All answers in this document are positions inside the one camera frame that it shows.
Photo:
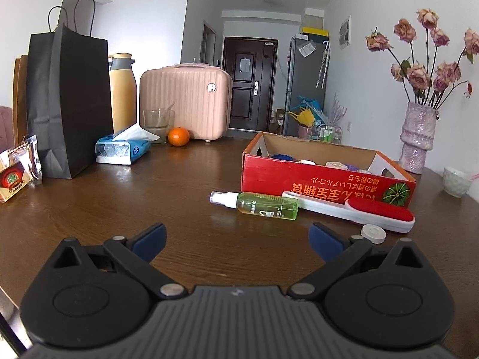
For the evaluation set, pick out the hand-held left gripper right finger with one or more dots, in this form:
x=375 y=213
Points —
x=323 y=241

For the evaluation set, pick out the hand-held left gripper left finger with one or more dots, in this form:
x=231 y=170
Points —
x=151 y=241

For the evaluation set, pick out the green spray bottle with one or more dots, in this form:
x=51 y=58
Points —
x=265 y=206

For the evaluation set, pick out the white plastic bottle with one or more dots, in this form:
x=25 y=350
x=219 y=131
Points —
x=307 y=162

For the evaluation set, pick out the red cardboard box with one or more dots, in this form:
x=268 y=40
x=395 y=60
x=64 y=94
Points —
x=262 y=174

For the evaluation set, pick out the white round lid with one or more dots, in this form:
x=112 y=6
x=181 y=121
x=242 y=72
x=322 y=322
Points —
x=373 y=233

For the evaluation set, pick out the red lint brush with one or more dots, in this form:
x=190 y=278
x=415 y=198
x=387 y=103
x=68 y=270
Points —
x=374 y=209

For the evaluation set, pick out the blue plastic lid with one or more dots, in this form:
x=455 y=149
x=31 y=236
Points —
x=283 y=157

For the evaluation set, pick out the blue tissue pack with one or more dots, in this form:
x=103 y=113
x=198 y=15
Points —
x=116 y=151

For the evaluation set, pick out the orange fruit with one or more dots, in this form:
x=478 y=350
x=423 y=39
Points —
x=178 y=137

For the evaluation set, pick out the pink bucket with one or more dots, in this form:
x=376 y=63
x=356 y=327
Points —
x=305 y=132

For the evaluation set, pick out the glass cup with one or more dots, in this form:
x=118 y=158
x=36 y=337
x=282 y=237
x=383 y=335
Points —
x=157 y=127

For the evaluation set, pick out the lavender dried plumes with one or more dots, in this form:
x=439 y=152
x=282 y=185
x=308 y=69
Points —
x=336 y=110

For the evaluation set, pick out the pink textured vase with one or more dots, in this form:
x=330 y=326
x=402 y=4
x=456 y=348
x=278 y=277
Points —
x=417 y=138

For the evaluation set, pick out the pink ribbed suitcase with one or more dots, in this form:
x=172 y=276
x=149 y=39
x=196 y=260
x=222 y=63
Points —
x=179 y=101

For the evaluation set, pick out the clear foil packet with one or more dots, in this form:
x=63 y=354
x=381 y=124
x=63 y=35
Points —
x=33 y=160

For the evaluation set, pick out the pale green cup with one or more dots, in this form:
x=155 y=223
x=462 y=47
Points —
x=456 y=183

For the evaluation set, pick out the yellow thermos jug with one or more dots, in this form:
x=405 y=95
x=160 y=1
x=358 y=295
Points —
x=122 y=97

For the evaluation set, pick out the red gold packet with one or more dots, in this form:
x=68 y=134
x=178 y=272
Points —
x=13 y=181

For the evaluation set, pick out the dark brown entrance door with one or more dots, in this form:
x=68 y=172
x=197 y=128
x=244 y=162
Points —
x=247 y=97

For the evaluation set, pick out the black paper bag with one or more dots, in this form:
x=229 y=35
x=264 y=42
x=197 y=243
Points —
x=67 y=101

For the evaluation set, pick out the grey refrigerator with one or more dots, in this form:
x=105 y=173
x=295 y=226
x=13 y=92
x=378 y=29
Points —
x=303 y=78

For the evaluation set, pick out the striped folded umbrella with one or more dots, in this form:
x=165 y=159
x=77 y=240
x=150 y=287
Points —
x=325 y=65

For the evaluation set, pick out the pink chair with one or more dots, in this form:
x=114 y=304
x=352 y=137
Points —
x=5 y=127

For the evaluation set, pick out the dried pink roses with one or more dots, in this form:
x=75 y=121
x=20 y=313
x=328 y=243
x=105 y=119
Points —
x=419 y=76

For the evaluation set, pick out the paper sheet on refrigerator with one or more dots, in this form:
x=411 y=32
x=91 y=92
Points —
x=307 y=49

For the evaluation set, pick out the grey interior door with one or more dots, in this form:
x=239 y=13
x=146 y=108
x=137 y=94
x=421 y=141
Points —
x=208 y=45

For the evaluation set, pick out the yellow box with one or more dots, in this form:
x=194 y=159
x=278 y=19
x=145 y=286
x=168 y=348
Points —
x=314 y=33

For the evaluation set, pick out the ceiling light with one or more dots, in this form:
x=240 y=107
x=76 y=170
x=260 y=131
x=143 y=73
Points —
x=272 y=0

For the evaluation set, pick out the white wall panel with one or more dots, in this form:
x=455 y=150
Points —
x=345 y=31

